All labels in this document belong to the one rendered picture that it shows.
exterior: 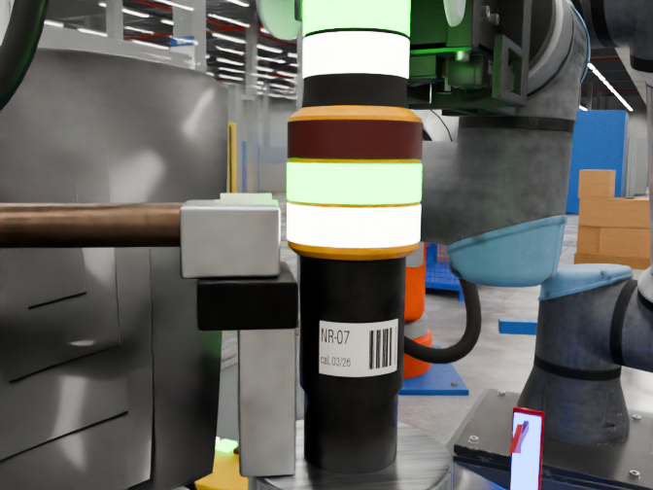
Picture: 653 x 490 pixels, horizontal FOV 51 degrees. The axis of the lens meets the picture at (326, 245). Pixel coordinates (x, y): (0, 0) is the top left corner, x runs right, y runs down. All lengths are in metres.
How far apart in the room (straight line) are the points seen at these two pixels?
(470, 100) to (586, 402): 0.71
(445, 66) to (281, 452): 0.16
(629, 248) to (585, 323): 8.56
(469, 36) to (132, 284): 0.16
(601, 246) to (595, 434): 8.56
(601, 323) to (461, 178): 0.52
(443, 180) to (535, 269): 0.08
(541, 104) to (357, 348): 0.27
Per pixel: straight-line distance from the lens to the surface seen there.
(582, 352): 0.97
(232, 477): 0.73
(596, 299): 0.95
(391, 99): 0.21
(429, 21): 0.28
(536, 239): 0.45
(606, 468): 0.95
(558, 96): 0.45
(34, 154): 0.32
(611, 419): 1.02
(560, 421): 0.99
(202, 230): 0.21
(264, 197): 0.22
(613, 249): 9.51
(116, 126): 0.33
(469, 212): 0.45
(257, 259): 0.21
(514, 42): 0.30
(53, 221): 0.22
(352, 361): 0.21
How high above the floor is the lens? 1.40
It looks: 8 degrees down
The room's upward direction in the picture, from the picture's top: straight up
